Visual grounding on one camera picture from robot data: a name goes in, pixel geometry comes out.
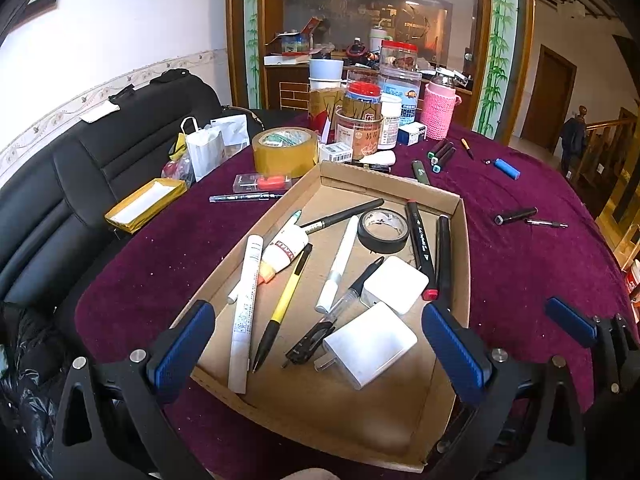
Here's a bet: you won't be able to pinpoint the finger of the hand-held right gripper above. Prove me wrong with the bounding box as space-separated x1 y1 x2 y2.
545 296 640 393

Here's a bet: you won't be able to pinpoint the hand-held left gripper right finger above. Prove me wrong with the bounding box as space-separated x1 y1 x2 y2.
421 301 586 480

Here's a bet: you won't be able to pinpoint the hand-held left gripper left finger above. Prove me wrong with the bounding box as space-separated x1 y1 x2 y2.
52 300 217 480

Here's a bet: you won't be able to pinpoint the long white printed pen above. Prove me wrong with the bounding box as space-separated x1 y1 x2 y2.
227 235 265 395

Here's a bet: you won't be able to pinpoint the shallow cardboard box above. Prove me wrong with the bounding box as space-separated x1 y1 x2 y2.
170 160 472 475

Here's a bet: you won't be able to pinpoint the large white power adapter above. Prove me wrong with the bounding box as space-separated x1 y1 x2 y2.
314 302 418 391

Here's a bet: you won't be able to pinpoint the small white power adapter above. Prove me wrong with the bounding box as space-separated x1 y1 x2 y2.
361 256 431 316

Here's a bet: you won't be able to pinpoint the black marker pink end cap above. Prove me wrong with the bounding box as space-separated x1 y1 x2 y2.
435 215 452 306

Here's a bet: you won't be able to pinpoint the black marker red end caps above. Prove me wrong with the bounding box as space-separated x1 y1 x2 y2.
404 200 441 302

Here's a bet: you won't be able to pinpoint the yellow black mechanical pencil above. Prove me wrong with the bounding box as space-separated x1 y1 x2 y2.
251 243 314 374

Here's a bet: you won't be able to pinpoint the small black plastic tool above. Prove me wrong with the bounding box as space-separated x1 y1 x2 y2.
282 319 337 368

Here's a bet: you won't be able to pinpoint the white glue bottle orange cap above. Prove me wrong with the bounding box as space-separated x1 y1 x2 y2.
257 225 311 284

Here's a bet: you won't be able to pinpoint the thick white marker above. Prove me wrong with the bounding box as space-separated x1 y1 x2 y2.
314 215 360 314

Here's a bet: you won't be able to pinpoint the white pen teal tip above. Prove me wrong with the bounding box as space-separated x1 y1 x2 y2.
227 209 304 305

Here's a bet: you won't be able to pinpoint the thin black pen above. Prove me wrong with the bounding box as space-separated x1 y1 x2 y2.
299 198 386 231

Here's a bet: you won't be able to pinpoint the black pen silver cap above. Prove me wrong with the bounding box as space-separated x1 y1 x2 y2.
494 206 539 226

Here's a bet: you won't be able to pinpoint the black tape roll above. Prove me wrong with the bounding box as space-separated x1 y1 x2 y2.
357 209 410 254

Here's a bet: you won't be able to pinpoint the yellow wrapped paper pack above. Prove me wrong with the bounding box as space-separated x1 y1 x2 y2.
104 177 188 234

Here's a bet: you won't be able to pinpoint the black plastic bag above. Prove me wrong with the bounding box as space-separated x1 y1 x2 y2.
0 300 76 480

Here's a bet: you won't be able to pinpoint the clear green gel pen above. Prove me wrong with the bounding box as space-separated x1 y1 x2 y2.
209 191 285 203

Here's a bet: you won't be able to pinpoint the blue lighter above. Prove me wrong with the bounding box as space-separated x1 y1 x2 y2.
492 157 522 181

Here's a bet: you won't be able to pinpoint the clear bag with red item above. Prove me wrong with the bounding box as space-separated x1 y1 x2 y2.
161 157 196 188

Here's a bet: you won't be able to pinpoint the wooden stair railing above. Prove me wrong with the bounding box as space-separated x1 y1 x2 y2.
570 105 638 196

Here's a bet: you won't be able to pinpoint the clear pack with red item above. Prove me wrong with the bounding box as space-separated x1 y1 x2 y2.
234 172 292 193

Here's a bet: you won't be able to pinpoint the black leather sofa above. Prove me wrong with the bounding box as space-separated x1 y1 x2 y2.
0 67 236 331

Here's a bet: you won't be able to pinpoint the wide yellow tape roll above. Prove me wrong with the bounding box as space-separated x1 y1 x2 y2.
251 127 320 179

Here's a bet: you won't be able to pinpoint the brown wooden door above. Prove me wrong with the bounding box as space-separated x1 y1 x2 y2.
520 45 578 153

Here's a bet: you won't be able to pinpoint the white paper pouch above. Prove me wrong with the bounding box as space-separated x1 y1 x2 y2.
210 114 251 151

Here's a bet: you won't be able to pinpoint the small white blue box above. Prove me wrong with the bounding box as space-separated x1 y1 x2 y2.
397 124 427 147

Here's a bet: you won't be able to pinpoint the white barcode box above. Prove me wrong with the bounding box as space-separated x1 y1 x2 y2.
319 141 353 164

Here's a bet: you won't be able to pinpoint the white plastic bottle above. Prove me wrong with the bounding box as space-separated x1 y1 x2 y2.
377 96 403 151

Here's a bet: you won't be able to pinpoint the glass jar orange label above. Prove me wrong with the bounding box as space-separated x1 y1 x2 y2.
334 106 385 162

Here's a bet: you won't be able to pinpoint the jar in pink knit sleeve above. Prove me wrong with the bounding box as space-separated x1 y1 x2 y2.
419 67 462 142

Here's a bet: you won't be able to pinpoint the clear jar blue label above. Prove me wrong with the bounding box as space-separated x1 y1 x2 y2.
377 67 423 128

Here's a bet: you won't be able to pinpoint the tree print jar red lid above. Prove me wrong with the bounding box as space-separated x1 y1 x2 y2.
341 81 385 121

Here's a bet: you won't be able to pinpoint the tall tree print container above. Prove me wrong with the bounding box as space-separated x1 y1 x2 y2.
307 77 348 146

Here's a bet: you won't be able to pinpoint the bamboo print panel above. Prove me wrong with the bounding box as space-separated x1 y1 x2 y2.
475 0 521 136
242 0 263 109

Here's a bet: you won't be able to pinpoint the clear jar red lid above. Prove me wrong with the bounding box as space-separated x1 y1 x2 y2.
379 40 420 73

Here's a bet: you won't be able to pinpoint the white plastic cup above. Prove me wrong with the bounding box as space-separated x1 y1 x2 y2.
307 58 346 81

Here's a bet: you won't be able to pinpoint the open printed carton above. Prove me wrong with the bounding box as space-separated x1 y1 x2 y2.
264 15 326 66

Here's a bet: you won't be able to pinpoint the dark jacket on post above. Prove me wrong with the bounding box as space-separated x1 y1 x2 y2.
559 117 590 176

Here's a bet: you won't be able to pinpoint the white paper bag with handle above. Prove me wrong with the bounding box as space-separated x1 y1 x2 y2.
179 116 225 182

